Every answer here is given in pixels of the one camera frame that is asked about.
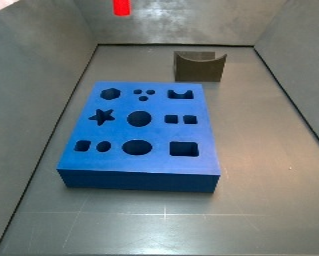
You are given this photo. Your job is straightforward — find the red hexagonal peg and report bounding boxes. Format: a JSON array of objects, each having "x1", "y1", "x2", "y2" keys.
[{"x1": 112, "y1": 0, "x2": 131, "y2": 16}]

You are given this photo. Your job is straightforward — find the blue shape-sorting board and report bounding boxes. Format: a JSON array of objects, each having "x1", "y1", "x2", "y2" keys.
[{"x1": 58, "y1": 81, "x2": 221, "y2": 193}]

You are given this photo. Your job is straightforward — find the black curved holder stand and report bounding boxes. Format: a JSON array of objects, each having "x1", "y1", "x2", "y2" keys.
[{"x1": 174, "y1": 51, "x2": 227, "y2": 82}]

